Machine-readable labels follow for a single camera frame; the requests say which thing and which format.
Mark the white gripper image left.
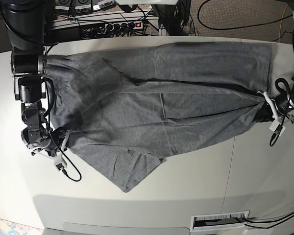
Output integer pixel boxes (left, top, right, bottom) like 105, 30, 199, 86
31, 127, 71, 171

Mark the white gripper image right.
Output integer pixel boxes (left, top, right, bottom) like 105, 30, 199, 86
256, 91, 294, 137

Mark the grey T-shirt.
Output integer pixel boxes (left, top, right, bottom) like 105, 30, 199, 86
47, 43, 272, 192

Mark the black robot arm image left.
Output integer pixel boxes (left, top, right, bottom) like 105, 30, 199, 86
0, 0, 70, 173

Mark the grey table leg column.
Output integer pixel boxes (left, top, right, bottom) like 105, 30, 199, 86
152, 4, 168, 36

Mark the black camera cable image right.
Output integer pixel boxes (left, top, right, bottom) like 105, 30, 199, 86
269, 131, 281, 147

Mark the black cable pair on table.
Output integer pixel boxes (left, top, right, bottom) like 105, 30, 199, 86
244, 208, 294, 229

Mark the yellow cable on carpet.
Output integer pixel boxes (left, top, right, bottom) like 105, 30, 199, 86
278, 0, 294, 42

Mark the white cable grommet tray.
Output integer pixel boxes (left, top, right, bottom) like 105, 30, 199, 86
190, 211, 250, 232

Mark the black cable on carpet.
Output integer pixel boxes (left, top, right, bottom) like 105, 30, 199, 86
197, 0, 294, 31

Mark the black power strip red switch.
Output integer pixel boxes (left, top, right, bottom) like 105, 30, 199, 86
104, 22, 144, 32

